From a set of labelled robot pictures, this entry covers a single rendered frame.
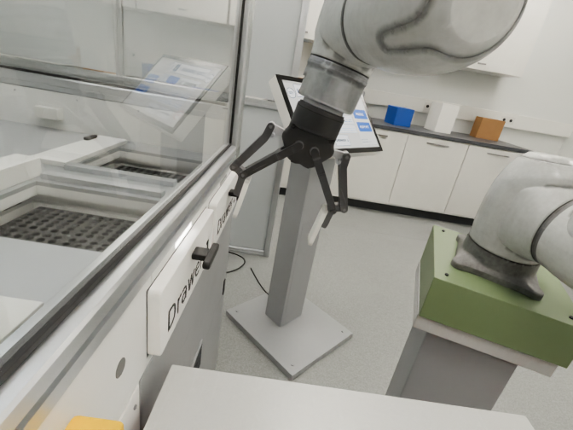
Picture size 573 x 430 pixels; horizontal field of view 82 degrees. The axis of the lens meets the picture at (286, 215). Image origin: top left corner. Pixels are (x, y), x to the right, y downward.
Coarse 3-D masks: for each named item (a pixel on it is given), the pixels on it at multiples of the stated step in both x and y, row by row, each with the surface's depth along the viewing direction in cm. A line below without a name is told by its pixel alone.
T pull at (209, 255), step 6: (216, 246) 58; (198, 252) 55; (204, 252) 55; (210, 252) 56; (216, 252) 57; (192, 258) 55; (198, 258) 55; (204, 258) 55; (210, 258) 54; (204, 264) 52; (210, 264) 53
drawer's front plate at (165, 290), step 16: (208, 224) 65; (192, 240) 55; (176, 256) 50; (160, 272) 46; (176, 272) 47; (192, 272) 57; (160, 288) 42; (176, 288) 48; (192, 288) 59; (160, 304) 42; (176, 304) 50; (160, 320) 43; (176, 320) 51; (160, 336) 45; (160, 352) 46
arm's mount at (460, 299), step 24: (432, 240) 87; (432, 264) 76; (432, 288) 71; (456, 288) 69; (480, 288) 69; (504, 288) 70; (552, 288) 74; (432, 312) 73; (456, 312) 71; (480, 312) 69; (504, 312) 67; (528, 312) 65; (552, 312) 66; (480, 336) 70; (504, 336) 68; (528, 336) 67; (552, 336) 65; (552, 360) 66
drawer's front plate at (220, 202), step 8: (232, 176) 90; (224, 184) 83; (232, 184) 88; (224, 192) 78; (216, 200) 72; (224, 200) 80; (232, 200) 93; (216, 208) 71; (224, 208) 82; (232, 208) 96; (216, 216) 72; (216, 224) 73; (224, 224) 86; (216, 232) 75; (216, 240) 77
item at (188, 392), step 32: (192, 384) 50; (224, 384) 50; (256, 384) 51; (288, 384) 52; (160, 416) 44; (192, 416) 45; (224, 416) 46; (256, 416) 46; (288, 416) 47; (320, 416) 48; (352, 416) 49; (384, 416) 50; (416, 416) 51; (448, 416) 51; (480, 416) 52; (512, 416) 53
